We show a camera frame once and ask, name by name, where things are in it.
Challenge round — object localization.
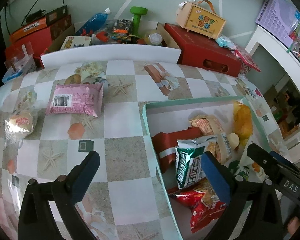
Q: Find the white orange cookie packet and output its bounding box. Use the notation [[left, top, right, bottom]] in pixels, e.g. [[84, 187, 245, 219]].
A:
[[239, 145, 266, 183]]

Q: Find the yellow orange snack bag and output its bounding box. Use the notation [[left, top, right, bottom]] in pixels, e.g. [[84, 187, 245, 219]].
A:
[[233, 101, 253, 146]]

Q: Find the round cream mochi cake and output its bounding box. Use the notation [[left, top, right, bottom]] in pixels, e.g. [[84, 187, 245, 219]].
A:
[[227, 133, 240, 150]]

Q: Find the beige orange barcode snack pack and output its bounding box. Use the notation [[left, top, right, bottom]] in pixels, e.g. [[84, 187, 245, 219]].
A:
[[189, 115, 232, 164]]

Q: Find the red rice cracker bag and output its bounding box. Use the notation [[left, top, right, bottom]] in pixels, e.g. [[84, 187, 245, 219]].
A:
[[170, 178, 226, 233]]

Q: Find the green white korean snack bag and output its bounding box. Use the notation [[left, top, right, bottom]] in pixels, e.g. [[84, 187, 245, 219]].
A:
[[175, 135, 217, 189]]

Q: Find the clear bag bread bun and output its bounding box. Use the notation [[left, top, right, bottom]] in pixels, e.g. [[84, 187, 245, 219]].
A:
[[4, 109, 38, 147]]

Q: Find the red white-striped snack pack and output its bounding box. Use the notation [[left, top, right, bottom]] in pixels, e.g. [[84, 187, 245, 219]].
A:
[[152, 127, 203, 173]]

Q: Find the pink barcode snack pack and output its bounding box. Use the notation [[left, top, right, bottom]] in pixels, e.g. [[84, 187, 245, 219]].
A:
[[46, 83, 103, 118]]

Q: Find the green white milk snack pack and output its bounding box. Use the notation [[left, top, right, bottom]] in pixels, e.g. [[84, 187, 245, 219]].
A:
[[228, 160, 249, 181]]

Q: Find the person's right hand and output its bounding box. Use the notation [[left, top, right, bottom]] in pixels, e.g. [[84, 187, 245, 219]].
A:
[[287, 217, 300, 236]]

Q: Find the checkered patterned tablecloth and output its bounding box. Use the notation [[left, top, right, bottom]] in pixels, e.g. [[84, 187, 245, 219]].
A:
[[0, 61, 283, 239]]

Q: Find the red patterned flat pouch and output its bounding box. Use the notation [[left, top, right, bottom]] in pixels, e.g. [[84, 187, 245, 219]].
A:
[[232, 47, 261, 74]]

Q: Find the white shelf unit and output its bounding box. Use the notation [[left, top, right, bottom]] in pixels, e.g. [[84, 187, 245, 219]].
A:
[[245, 25, 300, 93]]

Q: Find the white teal-rimmed tray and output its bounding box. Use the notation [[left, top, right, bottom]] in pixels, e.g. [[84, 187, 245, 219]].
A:
[[142, 96, 272, 240]]

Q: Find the blue wet wipes pack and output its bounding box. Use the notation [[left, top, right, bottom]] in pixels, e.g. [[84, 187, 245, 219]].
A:
[[216, 35, 236, 50]]

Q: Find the large red gift box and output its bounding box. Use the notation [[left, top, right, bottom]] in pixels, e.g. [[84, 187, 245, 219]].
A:
[[164, 23, 241, 77]]

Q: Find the purple perforated basket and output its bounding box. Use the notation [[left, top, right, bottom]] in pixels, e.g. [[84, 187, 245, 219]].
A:
[[255, 0, 300, 48]]

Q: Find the clear plastic box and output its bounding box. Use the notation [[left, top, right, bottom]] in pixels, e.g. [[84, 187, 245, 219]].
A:
[[5, 42, 38, 75]]

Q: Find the yellow children's day carry box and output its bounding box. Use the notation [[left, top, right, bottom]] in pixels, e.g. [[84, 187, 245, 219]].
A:
[[175, 0, 226, 40]]

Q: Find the round clear lidded jar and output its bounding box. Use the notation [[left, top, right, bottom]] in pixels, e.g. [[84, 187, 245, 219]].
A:
[[144, 30, 163, 46]]

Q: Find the red box at left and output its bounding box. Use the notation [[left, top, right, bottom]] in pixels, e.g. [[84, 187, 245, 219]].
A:
[[4, 15, 73, 67]]

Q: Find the white card game box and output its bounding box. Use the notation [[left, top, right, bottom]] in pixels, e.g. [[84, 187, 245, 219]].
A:
[[60, 36, 92, 50]]

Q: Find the white foam board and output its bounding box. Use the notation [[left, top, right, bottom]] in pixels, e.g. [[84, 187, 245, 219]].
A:
[[40, 44, 181, 69]]

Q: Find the colourful toy pile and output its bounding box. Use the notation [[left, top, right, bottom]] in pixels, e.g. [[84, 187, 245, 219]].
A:
[[91, 19, 146, 45]]

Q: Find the orange flat box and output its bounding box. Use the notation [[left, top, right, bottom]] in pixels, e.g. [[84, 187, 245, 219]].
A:
[[9, 4, 69, 43]]

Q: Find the green dumbbell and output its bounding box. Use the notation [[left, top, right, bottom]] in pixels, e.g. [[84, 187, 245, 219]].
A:
[[130, 7, 148, 35]]

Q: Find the blue liquid plastic bottle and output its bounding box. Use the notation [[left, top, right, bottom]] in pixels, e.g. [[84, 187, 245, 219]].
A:
[[75, 8, 111, 36]]

